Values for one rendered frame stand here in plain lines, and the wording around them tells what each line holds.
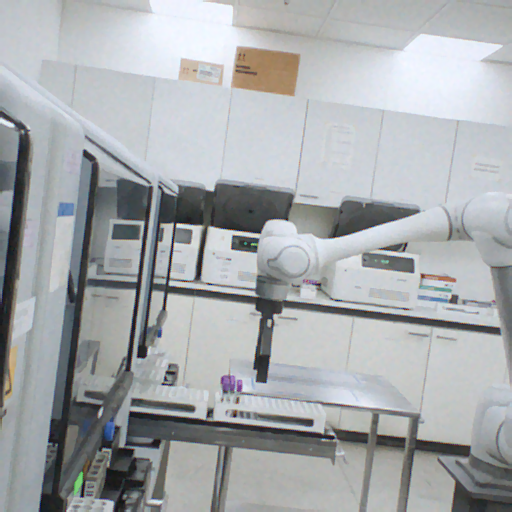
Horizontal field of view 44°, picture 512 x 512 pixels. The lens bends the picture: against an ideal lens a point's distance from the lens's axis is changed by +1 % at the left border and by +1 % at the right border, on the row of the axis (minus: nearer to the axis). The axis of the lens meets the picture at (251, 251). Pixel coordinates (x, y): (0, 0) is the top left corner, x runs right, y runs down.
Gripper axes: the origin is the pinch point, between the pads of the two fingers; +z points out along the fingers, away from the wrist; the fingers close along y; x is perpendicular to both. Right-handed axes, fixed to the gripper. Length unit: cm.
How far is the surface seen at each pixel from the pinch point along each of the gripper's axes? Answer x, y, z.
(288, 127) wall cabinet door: -20, 257, -106
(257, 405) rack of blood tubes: -0.3, -2.7, 8.3
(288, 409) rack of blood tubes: -8.7, -3.2, 8.2
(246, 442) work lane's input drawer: 1.5, -6.5, 17.3
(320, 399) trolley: -22.6, 26.3, 12.3
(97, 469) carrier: 31, -58, 7
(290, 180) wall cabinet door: -26, 258, -72
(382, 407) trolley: -42, 26, 12
